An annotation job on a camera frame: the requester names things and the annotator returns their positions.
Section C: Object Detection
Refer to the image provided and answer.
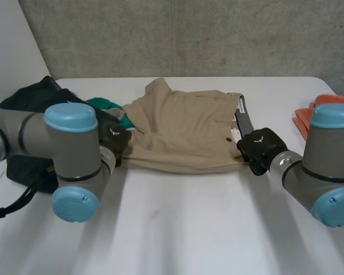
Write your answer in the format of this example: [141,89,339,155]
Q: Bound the black cable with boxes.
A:
[0,170,47,221]

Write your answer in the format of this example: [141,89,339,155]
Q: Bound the teal towel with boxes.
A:
[85,96,136,129]

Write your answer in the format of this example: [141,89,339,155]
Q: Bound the black laundry bag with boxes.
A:
[0,75,123,195]

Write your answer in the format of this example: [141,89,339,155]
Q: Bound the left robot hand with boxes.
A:
[98,119,132,168]

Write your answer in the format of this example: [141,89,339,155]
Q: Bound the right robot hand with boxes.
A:
[236,128,288,176]

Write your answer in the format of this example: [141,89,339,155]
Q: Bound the beige shorts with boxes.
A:
[120,77,256,175]

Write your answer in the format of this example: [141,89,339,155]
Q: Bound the coral towel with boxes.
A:
[292,95,344,140]

